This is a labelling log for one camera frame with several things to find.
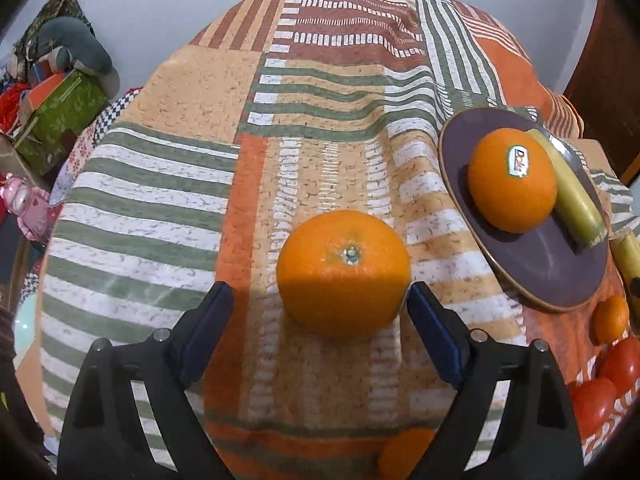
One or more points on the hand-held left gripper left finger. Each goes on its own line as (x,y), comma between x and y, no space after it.
(207,327)

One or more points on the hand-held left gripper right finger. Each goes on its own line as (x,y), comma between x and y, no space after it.
(434,327)

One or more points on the large orange with green stem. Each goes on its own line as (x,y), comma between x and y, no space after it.
(344,273)

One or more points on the dark purple plate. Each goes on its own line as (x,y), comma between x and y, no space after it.
(537,260)

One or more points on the orange with sticker label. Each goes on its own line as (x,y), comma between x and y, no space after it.
(511,180)

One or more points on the yellow-green banana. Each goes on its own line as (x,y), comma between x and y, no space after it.
(575,195)

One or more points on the small orange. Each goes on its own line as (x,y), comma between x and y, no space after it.
(407,452)
(610,319)

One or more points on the striped patchwork blanket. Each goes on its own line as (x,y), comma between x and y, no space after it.
(310,200)

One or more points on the red tomato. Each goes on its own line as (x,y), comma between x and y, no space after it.
(622,362)
(592,405)

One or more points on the yellow banana with black tip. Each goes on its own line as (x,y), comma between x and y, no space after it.
(627,257)

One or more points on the pink toy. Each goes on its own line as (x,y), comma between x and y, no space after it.
(25,207)

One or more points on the checkered cloth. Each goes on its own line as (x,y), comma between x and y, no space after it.
(112,112)

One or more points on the green patterned box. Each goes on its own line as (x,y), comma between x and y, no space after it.
(57,115)

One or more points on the orange box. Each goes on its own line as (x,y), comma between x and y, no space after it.
(47,91)

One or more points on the brown wooden door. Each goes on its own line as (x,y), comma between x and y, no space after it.
(607,75)

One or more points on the grey plush toy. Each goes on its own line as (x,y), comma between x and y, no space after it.
(70,42)

